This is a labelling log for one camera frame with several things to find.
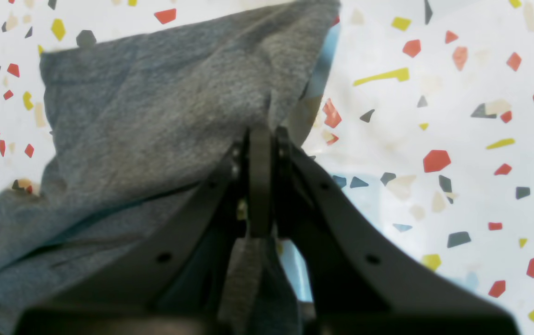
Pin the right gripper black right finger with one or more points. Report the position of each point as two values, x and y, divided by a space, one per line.
362 284

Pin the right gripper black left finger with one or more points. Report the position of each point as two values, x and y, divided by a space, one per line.
170 284

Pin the grey t-shirt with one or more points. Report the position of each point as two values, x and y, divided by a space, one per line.
136 123

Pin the terrazzo patterned tablecloth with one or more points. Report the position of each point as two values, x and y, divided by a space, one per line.
422 111

